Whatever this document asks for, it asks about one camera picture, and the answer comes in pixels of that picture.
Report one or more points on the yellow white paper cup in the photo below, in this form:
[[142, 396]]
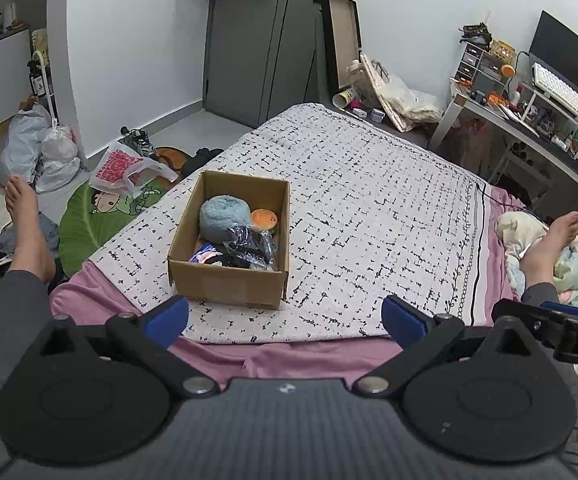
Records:
[[345, 98]]

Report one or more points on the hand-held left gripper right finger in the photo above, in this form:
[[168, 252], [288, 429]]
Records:
[[404, 320]]

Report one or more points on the cardboard box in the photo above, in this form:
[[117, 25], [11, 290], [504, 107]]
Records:
[[229, 287]]

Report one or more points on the white black-patterned blanket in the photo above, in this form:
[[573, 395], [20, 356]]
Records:
[[369, 200]]

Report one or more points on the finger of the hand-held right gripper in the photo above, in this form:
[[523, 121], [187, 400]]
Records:
[[524, 312], [564, 308]]

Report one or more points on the person's left leg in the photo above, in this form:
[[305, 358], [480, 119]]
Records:
[[9, 350]]

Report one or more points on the white monitor riser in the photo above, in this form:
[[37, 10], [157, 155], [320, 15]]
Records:
[[524, 92]]

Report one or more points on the crinkled dark plastic wrapper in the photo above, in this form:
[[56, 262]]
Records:
[[249, 245]]

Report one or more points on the green leaf rug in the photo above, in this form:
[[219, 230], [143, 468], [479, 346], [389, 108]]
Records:
[[89, 225]]

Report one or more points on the grey door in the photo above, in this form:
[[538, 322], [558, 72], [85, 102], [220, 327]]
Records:
[[259, 50]]

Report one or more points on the blue fuzzy soft ball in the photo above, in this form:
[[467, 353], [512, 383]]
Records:
[[219, 217]]

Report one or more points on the grey drawer organiser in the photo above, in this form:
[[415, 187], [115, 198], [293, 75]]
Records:
[[479, 67]]

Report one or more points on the black framed board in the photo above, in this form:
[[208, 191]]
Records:
[[341, 40]]

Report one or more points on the black computer monitor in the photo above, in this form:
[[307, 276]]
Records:
[[564, 52]]

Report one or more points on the white keyboard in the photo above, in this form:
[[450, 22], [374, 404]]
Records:
[[564, 92]]

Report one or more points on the small round plush toy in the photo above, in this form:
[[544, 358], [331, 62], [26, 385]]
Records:
[[264, 219]]

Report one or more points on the white desk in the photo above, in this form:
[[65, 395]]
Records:
[[534, 140]]

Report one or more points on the small white box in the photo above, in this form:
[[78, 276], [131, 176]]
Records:
[[378, 116]]

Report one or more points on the red printed plastic bag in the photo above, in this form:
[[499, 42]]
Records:
[[119, 170]]

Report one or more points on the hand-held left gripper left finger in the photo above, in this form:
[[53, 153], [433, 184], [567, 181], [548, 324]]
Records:
[[166, 317]]

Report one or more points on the black shoe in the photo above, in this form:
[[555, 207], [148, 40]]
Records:
[[138, 141]]

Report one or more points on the grey plastic bag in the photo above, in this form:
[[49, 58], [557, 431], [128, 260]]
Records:
[[21, 140]]

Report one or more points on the white plastic bag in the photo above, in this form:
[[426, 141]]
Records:
[[59, 157]]

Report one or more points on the person's left foot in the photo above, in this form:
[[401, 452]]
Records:
[[26, 230]]

